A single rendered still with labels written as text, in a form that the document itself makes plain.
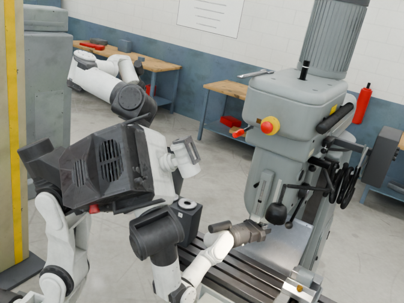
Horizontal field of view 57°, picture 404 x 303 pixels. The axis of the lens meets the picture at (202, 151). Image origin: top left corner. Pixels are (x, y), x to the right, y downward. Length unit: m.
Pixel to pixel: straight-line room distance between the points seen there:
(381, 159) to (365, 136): 4.13
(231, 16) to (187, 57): 1.06
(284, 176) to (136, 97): 0.61
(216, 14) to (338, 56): 4.91
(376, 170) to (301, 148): 0.41
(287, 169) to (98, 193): 0.68
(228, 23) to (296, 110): 5.11
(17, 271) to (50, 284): 1.61
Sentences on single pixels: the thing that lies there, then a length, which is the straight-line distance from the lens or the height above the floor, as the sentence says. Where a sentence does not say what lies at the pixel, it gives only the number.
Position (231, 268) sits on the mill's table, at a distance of 1.79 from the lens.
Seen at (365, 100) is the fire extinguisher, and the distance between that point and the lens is 5.51.
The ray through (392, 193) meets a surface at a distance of 5.20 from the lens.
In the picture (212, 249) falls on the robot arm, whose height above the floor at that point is 1.26.
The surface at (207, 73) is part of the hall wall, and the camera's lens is 6.45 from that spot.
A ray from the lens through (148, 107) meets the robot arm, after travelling 1.25.
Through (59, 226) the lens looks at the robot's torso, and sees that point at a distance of 1.40.
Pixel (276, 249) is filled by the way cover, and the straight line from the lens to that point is 1.99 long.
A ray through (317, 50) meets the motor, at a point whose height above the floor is 1.98.
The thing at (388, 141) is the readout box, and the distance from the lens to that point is 1.59.
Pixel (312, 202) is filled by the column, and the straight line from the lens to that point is 1.92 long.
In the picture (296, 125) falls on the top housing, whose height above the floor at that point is 1.78.
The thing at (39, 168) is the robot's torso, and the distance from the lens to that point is 1.36.
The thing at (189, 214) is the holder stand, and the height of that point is 1.17.
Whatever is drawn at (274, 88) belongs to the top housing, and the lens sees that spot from 1.21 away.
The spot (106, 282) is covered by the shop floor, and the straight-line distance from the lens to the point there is 3.06.
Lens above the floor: 2.12
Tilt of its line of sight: 23 degrees down
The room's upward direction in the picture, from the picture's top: 10 degrees clockwise
